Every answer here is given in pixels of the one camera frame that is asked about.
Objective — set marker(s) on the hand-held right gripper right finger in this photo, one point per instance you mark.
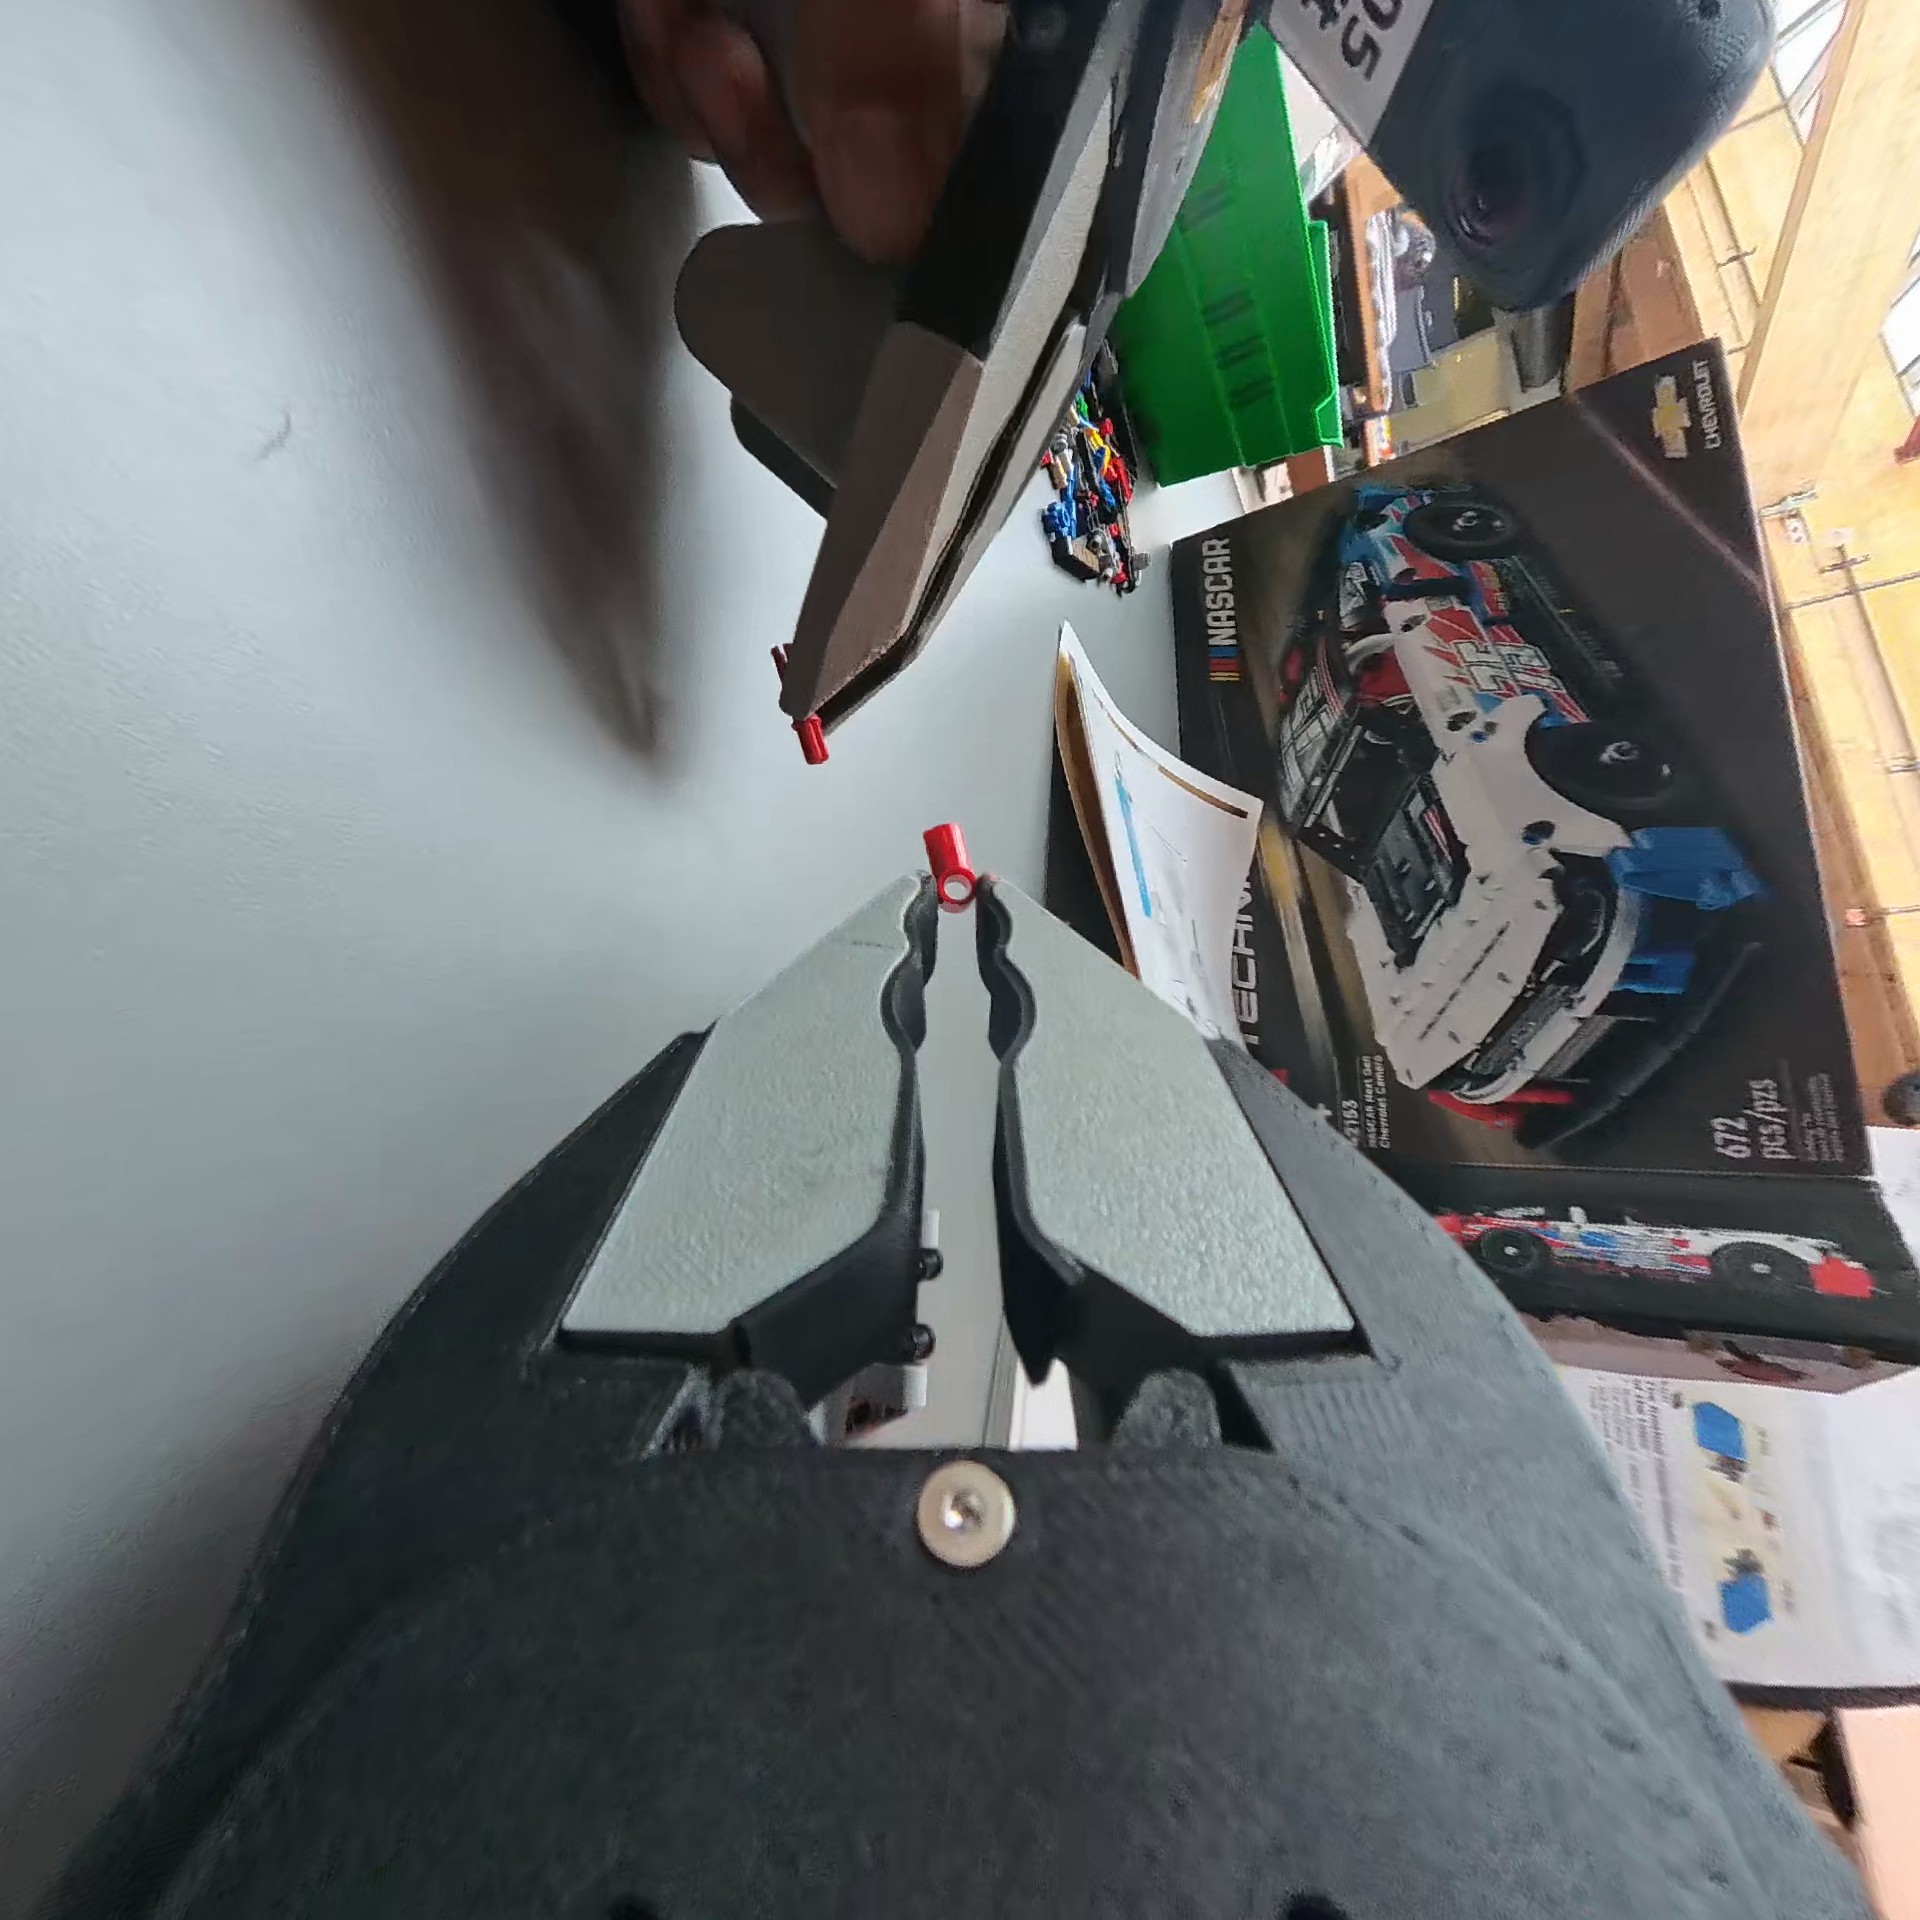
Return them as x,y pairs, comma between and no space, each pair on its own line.
1171,1170

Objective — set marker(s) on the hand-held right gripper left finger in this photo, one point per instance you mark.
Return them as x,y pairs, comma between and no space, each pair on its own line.
750,1170

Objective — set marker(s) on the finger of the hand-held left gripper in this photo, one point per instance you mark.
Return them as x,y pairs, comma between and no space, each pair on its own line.
884,510
1021,435

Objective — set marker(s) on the pile of lego pieces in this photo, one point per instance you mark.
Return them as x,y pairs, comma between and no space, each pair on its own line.
1088,480

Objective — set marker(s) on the red lego axle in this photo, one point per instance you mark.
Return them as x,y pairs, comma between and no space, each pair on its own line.
813,738

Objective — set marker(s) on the lego instruction booklet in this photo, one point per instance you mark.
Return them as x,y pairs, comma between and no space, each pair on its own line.
1171,871

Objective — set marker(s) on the small red lego piece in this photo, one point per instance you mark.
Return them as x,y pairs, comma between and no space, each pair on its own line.
948,862

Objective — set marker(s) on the lego set cardboard box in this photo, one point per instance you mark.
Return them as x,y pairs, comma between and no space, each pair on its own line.
1501,825

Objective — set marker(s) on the person's left hand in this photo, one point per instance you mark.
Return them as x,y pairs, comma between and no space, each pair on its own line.
840,120

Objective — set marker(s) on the green plastic bin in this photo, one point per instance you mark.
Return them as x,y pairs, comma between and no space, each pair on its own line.
1231,301

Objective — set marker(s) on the background storage shelves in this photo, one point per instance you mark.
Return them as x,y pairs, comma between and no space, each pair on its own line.
1411,301

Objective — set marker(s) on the printed instruction sheet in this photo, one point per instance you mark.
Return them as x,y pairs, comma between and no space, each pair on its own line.
1800,1500

